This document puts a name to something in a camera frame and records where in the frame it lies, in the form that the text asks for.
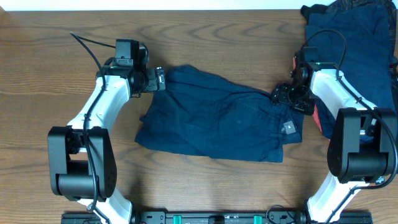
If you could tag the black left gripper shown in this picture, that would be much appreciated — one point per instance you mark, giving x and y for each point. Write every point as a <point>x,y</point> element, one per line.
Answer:
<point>152,75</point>

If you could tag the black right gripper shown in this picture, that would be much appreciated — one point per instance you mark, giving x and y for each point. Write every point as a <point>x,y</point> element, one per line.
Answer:
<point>282,95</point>

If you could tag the navy blue shorts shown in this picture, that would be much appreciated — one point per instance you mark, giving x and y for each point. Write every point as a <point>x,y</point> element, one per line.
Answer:
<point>202,114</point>

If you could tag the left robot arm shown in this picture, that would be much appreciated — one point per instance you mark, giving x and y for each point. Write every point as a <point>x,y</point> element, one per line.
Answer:
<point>81,159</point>

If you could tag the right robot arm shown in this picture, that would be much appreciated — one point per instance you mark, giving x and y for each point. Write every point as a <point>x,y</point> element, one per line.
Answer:
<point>362,153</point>

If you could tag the orange red garment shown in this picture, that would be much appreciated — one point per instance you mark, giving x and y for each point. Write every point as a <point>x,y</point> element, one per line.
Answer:
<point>317,119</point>

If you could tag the navy garment on pile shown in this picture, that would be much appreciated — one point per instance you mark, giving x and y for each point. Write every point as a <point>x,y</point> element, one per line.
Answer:
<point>357,62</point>

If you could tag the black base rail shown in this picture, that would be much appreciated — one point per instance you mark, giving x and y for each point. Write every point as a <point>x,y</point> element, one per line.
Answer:
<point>273,217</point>

